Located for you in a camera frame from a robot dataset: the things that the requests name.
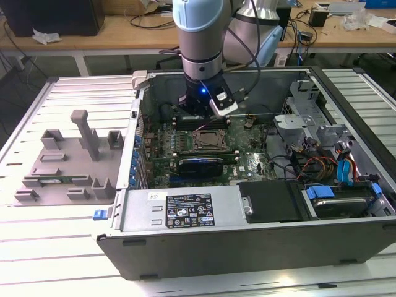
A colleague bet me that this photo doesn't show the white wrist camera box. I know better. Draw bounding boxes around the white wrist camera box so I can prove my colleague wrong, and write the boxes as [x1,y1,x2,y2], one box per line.
[208,88,239,118]

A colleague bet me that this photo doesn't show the green motherboard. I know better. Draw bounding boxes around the green motherboard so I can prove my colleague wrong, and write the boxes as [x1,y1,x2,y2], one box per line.
[136,116,279,189]

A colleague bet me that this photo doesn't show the wooden desk white frame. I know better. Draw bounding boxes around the wooden desk white frame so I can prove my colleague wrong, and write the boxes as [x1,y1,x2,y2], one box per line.
[277,4,396,67]
[0,6,186,78]

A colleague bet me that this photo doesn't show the black graphics card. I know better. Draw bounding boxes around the black graphics card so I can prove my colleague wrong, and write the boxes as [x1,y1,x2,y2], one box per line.
[178,157,224,179]

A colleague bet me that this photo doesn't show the silver topped CPU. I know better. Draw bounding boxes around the silver topped CPU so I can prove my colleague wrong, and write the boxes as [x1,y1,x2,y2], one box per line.
[200,132,223,149]

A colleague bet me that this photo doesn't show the silver metal drive bracket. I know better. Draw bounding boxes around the silver metal drive bracket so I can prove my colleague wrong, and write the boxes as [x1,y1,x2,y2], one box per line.
[273,113,317,140]

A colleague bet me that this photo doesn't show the small black box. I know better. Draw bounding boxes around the small black box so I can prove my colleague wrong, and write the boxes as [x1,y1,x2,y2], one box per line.
[308,9,327,27]

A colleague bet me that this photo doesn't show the yellow black power wires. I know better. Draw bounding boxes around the yellow black power wires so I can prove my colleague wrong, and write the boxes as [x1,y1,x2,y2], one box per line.
[321,160,338,184]

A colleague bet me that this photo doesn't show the crumpled white plastic bag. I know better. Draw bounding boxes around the crumpled white plastic bag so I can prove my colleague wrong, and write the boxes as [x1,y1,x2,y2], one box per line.
[32,27,62,46]

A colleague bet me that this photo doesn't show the metal socket cover frame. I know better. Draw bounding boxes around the metal socket cover frame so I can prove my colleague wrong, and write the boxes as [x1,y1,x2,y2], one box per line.
[192,129,231,152]

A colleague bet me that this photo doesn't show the clear plastic bags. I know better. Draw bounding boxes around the clear plastic bags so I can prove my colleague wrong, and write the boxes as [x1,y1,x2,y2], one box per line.
[342,7,371,32]

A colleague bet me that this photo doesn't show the grey open PC case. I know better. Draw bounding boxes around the grey open PC case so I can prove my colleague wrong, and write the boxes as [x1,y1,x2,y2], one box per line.
[95,64,396,281]

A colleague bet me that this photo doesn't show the thin metal locking lever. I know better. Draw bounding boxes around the thin metal locking lever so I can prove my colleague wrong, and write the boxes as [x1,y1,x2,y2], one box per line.
[196,119,218,131]

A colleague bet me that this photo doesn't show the grey power supply unit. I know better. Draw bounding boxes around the grey power supply unit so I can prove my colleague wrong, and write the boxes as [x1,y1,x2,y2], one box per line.
[119,185,248,233]

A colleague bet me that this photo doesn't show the RAM slot white clips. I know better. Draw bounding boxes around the RAM slot white clips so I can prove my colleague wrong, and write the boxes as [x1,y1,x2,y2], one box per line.
[174,122,231,127]
[173,150,239,156]

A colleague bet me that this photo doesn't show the white flat box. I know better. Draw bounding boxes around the white flat box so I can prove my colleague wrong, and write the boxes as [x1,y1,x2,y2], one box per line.
[380,19,396,34]

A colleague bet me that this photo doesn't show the green RAM stick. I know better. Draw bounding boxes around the green RAM stick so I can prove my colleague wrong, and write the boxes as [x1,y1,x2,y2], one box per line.
[153,153,239,165]
[38,178,89,186]

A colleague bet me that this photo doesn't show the grey metal bracket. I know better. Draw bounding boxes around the grey metal bracket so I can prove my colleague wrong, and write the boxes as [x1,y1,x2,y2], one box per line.
[317,123,355,149]

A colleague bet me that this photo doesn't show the black computer box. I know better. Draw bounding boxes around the black computer box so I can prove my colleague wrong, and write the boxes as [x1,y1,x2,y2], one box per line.
[0,0,106,37]

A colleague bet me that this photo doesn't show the perforated metal drive cage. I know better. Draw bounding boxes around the perforated metal drive cage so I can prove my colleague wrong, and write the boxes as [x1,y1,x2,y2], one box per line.
[280,79,327,124]

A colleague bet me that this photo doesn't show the black camera cable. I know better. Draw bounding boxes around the black camera cable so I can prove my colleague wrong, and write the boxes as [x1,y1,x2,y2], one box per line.
[224,0,262,105]

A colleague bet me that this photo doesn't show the black plastic cover panel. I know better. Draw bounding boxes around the black plastic cover panel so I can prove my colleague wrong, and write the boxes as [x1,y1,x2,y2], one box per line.
[237,180,307,224]

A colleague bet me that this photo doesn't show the black looped wire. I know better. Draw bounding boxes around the black looped wire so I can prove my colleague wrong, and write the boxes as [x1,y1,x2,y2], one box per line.
[267,154,298,182]

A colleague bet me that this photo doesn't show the hard disk blue carrier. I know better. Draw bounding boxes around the hard disk blue carrier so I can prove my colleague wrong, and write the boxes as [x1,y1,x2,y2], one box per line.
[304,184,383,221]

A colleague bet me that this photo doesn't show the black cylinder component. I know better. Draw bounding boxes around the black cylinder component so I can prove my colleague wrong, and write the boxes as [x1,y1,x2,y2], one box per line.
[159,103,173,121]

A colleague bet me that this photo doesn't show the pale plastic case latch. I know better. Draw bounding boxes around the pale plastic case latch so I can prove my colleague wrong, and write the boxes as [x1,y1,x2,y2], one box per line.
[131,70,153,92]

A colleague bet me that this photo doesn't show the red thin wire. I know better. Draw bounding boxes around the red thin wire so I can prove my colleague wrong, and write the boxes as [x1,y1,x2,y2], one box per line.
[301,157,338,174]

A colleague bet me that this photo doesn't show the CPU socket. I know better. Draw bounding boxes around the CPU socket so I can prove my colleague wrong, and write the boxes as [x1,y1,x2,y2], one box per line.
[191,129,232,153]

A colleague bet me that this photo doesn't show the grey plastic parts rack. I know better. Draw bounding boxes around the grey plastic parts rack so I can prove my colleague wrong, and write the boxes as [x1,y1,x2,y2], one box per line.
[14,110,126,208]

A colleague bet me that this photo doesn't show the blue flat data wire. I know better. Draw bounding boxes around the blue flat data wire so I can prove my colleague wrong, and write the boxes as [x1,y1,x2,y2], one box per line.
[335,150,357,187]

